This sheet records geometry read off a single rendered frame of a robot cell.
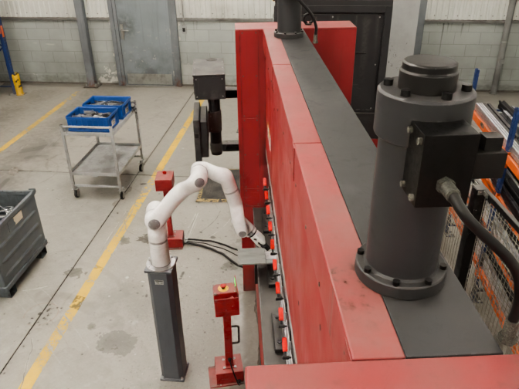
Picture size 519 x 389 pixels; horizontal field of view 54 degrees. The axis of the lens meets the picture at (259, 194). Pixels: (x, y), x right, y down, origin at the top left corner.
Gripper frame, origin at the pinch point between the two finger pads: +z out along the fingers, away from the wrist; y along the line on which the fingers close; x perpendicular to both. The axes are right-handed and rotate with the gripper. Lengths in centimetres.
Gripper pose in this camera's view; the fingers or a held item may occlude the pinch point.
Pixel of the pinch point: (267, 247)
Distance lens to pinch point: 340.9
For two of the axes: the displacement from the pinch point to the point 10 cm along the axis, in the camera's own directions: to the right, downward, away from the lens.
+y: -0.5, -4.8, 8.8
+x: -7.6, 5.9, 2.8
